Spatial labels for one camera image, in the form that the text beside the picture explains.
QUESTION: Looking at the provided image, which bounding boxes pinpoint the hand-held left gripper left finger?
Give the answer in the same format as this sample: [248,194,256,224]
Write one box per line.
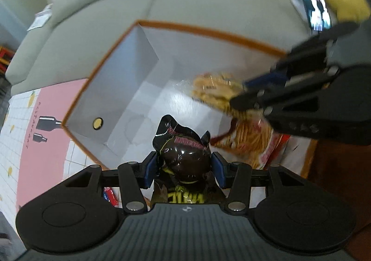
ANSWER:
[62,152,158,214]

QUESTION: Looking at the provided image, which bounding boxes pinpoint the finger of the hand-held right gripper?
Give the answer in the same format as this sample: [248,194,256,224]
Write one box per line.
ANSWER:
[230,66,342,138]
[243,22,361,91]

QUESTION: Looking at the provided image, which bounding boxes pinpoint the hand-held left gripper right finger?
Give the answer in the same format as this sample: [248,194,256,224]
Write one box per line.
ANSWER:
[211,151,306,215]

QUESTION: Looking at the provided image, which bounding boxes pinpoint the dark brown snack packet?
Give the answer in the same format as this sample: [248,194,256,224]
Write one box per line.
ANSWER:
[151,115,229,205]

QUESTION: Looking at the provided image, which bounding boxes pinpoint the fries snack packet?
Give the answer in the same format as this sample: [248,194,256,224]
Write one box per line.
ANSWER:
[211,118,290,170]

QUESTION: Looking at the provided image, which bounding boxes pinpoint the red snack packet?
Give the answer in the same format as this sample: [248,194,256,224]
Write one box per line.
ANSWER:
[101,186,119,208]

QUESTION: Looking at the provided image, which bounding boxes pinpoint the clear cracker packet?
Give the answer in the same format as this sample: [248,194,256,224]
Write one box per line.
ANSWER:
[177,73,256,119]

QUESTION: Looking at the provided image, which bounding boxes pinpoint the smartphone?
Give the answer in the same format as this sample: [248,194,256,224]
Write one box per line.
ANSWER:
[296,0,332,31]

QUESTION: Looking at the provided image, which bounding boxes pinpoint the grey-green sofa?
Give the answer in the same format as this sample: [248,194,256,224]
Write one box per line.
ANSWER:
[6,0,371,96]

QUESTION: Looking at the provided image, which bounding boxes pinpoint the pink printed tablecloth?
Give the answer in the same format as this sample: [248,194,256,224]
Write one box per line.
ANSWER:
[0,79,151,250]

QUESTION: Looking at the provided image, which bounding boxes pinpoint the white papers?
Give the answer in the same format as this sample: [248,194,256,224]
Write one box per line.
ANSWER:
[27,3,54,31]

